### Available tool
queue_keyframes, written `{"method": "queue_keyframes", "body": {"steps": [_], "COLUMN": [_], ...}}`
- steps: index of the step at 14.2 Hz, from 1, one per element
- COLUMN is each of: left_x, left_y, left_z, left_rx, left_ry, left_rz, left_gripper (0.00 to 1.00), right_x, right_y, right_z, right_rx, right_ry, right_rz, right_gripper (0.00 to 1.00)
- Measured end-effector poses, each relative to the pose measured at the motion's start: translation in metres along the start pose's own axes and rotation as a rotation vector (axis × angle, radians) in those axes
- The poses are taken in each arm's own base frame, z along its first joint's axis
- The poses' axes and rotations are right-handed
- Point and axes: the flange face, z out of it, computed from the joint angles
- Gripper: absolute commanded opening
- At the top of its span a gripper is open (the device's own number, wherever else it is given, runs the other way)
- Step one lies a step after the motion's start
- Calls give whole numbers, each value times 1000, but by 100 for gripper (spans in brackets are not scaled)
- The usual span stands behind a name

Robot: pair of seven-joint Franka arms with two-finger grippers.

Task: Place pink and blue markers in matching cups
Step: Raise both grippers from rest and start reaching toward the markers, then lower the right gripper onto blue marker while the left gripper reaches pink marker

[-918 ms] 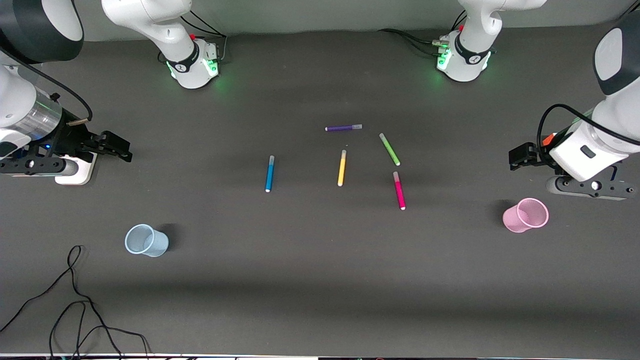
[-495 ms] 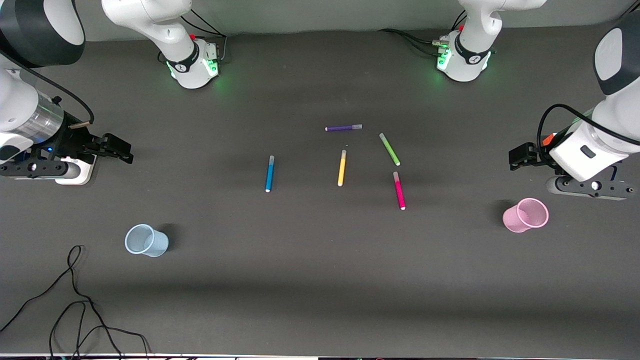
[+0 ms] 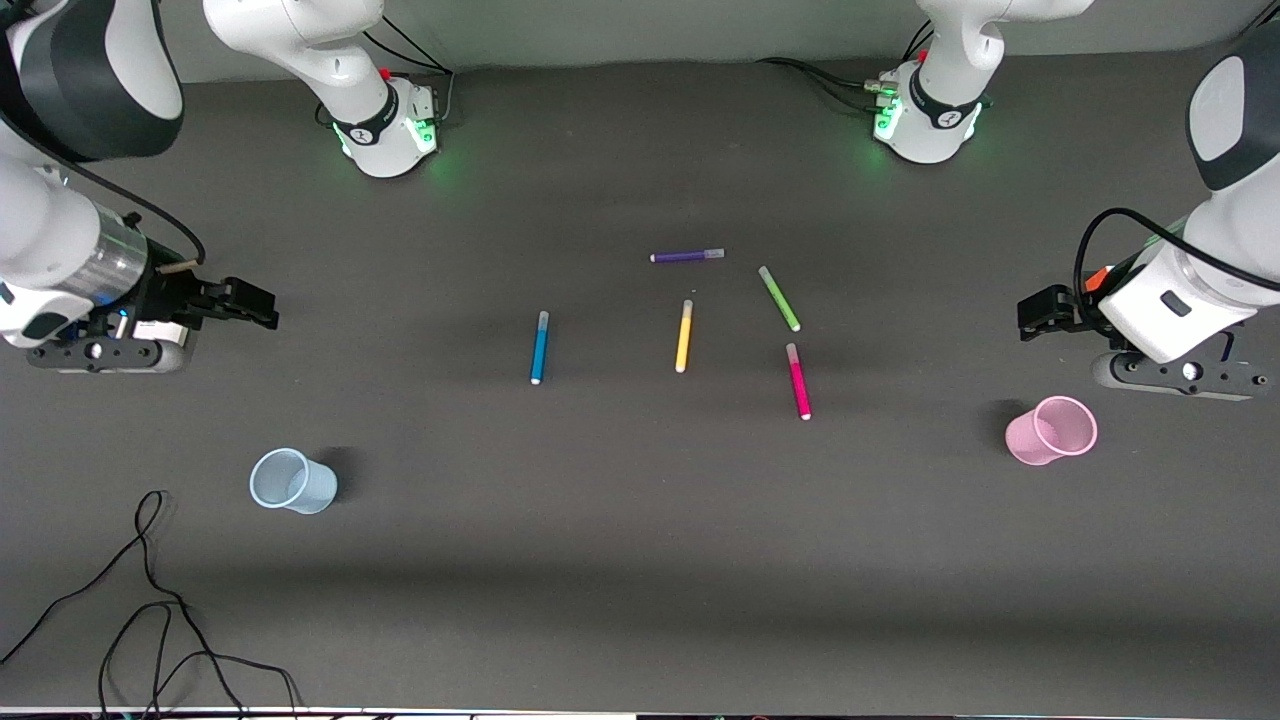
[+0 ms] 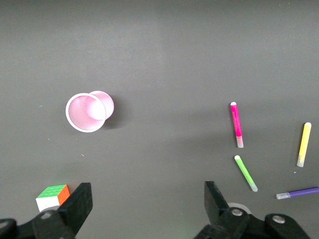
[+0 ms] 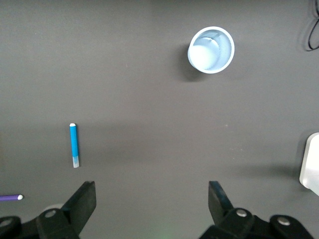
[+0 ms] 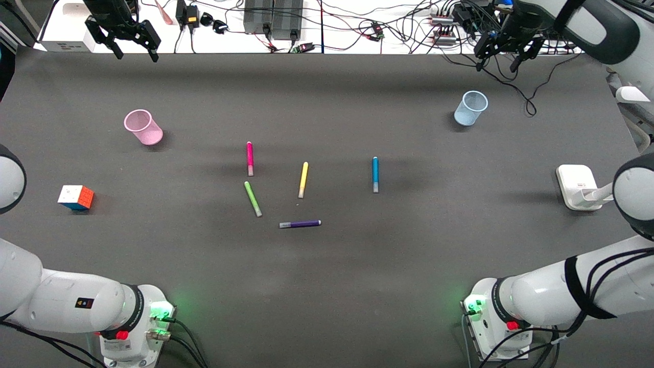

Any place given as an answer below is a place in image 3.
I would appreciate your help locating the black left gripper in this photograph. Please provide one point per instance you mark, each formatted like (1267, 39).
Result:
(1070, 312)

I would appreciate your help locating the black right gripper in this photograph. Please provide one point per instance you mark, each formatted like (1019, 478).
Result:
(168, 293)

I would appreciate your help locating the pink marker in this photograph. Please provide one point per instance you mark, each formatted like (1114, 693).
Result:
(798, 385)

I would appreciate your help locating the blue marker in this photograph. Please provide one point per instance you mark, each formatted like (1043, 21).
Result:
(540, 350)

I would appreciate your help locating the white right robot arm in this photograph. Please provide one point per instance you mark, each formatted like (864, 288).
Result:
(90, 60)

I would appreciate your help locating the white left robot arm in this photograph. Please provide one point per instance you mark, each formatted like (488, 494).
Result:
(940, 110)

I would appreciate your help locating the pink cup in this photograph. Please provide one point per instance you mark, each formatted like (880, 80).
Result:
(1030, 440)

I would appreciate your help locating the light blue cup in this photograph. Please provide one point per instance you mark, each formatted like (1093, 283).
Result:
(315, 490)

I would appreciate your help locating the green marker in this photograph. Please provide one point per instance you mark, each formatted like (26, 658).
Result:
(779, 298)

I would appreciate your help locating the yellow marker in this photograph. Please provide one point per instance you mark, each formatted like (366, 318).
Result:
(684, 340)

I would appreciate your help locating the purple marker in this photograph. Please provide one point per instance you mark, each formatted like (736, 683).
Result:
(685, 257)

